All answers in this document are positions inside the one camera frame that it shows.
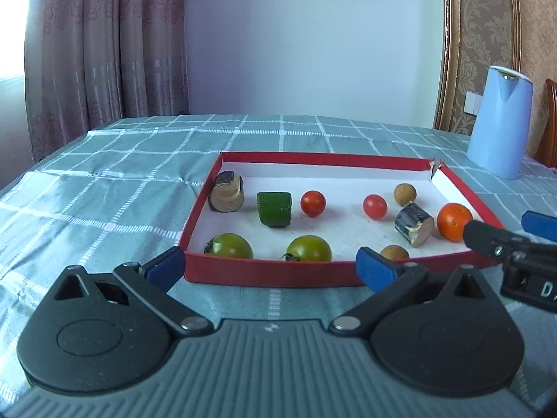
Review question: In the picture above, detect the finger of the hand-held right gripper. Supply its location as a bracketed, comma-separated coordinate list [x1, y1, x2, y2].
[462, 220, 557, 265]
[521, 210, 557, 245]

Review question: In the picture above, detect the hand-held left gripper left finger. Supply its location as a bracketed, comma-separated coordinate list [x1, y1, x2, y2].
[44, 246, 215, 339]

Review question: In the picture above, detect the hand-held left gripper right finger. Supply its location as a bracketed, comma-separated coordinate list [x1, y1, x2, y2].
[328, 246, 501, 339]

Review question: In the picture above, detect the eggplant chunk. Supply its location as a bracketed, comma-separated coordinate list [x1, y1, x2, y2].
[394, 202, 435, 248]
[209, 171, 245, 214]

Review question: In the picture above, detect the green tomato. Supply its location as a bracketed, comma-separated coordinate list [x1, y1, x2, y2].
[204, 233, 254, 261]
[281, 235, 334, 263]

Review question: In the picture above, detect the red cardboard box tray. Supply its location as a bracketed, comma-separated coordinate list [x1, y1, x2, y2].
[178, 152, 505, 289]

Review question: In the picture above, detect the brown longan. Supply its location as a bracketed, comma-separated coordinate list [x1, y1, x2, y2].
[379, 245, 410, 262]
[394, 183, 417, 205]

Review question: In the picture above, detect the orange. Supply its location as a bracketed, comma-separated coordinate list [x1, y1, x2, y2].
[436, 203, 473, 243]

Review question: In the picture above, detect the red cherry tomato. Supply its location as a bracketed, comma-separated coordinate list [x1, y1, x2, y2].
[300, 190, 327, 217]
[363, 194, 388, 219]

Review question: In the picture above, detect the green checked tablecloth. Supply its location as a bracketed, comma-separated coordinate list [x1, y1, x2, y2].
[0, 114, 557, 401]

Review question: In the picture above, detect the wooden chair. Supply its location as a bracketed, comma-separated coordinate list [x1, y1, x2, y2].
[534, 79, 557, 168]

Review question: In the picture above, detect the light blue kettle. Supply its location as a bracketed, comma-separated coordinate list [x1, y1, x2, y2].
[466, 65, 534, 180]

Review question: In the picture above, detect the green cucumber piece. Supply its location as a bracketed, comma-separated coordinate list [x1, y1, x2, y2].
[256, 192, 292, 229]

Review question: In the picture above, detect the gold framed wallpaper panel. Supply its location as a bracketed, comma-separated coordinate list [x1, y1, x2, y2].
[433, 0, 557, 157]

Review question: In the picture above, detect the patterned beige curtain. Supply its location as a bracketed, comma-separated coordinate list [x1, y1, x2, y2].
[24, 0, 191, 164]

